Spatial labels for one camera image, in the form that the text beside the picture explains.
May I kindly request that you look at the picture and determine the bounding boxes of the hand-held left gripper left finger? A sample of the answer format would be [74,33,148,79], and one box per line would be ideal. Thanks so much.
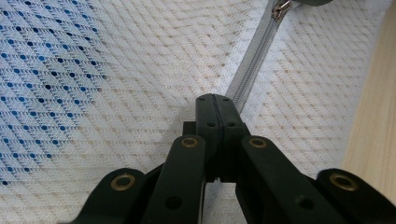
[181,92,221,183]

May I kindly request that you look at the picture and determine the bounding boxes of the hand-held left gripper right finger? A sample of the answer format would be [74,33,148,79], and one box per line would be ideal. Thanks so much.
[213,93,252,185]

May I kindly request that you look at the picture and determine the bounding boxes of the white mesh laundry bag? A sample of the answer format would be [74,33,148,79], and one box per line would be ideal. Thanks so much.
[0,0,394,224]

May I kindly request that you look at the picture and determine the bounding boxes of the blue cloth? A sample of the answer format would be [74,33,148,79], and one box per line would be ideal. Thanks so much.
[0,0,107,188]

